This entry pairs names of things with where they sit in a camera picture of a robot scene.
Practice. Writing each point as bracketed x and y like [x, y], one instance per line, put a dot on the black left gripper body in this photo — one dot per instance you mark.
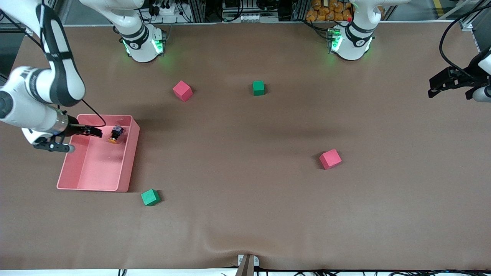
[466, 78]

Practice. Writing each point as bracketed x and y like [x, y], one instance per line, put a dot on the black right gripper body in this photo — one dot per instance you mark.
[75, 128]

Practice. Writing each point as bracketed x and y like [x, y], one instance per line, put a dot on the yellow mushroom push button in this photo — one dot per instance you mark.
[115, 134]

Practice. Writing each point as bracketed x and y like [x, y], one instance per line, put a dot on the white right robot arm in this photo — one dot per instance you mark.
[57, 76]

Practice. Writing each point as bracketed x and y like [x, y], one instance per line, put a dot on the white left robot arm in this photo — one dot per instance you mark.
[351, 42]

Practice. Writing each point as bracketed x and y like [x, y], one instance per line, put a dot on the pink plastic tray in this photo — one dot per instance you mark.
[101, 165]

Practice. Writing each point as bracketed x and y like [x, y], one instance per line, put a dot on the green cube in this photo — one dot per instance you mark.
[258, 88]
[150, 197]

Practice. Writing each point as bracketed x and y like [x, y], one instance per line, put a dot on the pink cube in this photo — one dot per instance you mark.
[330, 159]
[182, 91]

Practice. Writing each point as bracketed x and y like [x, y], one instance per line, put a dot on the bag of orange items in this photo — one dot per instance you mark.
[329, 10]

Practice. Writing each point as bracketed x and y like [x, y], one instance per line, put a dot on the white power strip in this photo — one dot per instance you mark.
[164, 9]

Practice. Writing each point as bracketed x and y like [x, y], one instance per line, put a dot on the brown table cloth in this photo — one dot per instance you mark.
[245, 184]

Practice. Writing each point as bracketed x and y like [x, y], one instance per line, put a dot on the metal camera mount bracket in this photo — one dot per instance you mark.
[247, 264]

